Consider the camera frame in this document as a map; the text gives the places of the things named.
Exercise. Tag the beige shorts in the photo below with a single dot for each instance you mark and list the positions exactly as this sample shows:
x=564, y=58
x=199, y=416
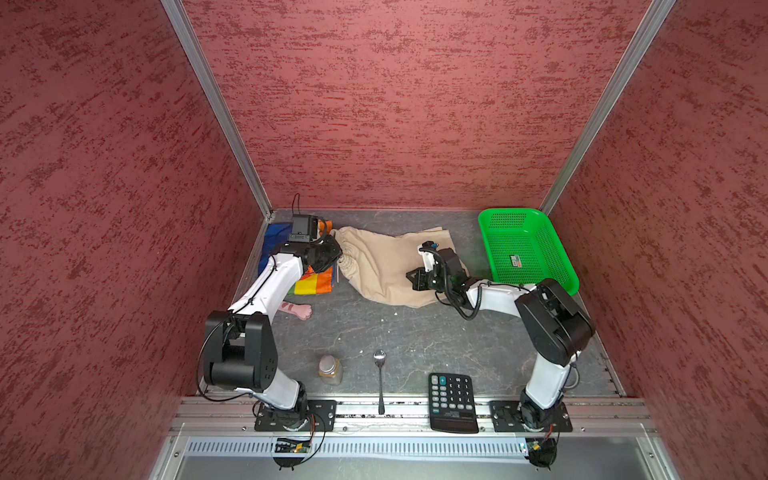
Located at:
x=376, y=264

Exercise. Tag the aluminium corner post right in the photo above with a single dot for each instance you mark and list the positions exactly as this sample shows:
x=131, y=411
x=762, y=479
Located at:
x=647, y=30

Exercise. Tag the metal spoon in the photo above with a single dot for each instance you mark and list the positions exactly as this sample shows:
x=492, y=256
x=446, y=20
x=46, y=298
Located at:
x=379, y=357

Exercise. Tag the right circuit board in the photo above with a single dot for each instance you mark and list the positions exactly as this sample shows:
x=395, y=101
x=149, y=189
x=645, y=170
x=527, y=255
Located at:
x=542, y=453

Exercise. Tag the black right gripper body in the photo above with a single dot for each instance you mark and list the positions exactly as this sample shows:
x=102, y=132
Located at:
x=431, y=281

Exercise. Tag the aluminium front rail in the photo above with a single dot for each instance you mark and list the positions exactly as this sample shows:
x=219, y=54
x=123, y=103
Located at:
x=357, y=415

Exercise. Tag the black calculator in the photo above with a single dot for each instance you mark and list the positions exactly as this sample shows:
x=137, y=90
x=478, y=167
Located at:
x=451, y=404

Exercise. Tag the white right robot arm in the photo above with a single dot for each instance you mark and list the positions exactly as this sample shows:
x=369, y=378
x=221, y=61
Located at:
x=557, y=326

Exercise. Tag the pink cat paw scoop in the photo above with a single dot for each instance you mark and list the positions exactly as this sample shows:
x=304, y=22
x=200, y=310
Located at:
x=301, y=311

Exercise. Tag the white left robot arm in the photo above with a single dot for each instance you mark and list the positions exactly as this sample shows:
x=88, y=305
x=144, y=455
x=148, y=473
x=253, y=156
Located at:
x=239, y=352

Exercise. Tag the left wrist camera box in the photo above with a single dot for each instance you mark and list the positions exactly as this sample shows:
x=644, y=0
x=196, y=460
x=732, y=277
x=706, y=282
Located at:
x=305, y=228

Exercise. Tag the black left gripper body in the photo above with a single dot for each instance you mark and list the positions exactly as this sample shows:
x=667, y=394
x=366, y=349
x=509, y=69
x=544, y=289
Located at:
x=325, y=253

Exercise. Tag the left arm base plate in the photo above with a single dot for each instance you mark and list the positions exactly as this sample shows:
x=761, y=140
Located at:
x=320, y=415

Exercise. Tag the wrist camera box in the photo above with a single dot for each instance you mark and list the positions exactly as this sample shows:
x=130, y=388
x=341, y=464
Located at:
x=427, y=251
x=305, y=228

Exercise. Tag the circuit board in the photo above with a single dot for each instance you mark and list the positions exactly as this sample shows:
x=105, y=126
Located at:
x=293, y=447
x=542, y=453

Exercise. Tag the green plastic basket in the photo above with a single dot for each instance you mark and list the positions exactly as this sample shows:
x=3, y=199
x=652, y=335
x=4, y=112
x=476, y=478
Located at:
x=529, y=234

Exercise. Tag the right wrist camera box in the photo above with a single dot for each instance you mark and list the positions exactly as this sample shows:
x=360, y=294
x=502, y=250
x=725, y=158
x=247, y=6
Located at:
x=427, y=251

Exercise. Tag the small amber glass jar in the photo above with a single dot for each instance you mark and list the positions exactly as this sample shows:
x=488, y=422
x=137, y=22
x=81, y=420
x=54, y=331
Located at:
x=330, y=370

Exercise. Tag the rainbow striped shorts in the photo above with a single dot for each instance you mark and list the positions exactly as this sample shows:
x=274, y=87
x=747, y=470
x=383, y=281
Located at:
x=312, y=283

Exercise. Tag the aluminium corner post left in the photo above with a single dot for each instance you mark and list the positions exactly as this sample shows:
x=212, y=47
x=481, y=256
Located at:
x=190, y=43

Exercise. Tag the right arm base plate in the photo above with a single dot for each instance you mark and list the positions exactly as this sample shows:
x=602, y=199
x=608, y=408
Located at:
x=504, y=415

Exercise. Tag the aluminium corner post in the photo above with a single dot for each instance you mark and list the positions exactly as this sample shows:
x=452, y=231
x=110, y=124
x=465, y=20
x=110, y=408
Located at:
x=190, y=43
x=647, y=30

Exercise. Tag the left circuit board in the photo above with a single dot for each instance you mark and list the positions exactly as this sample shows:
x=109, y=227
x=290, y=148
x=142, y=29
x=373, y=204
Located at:
x=293, y=447

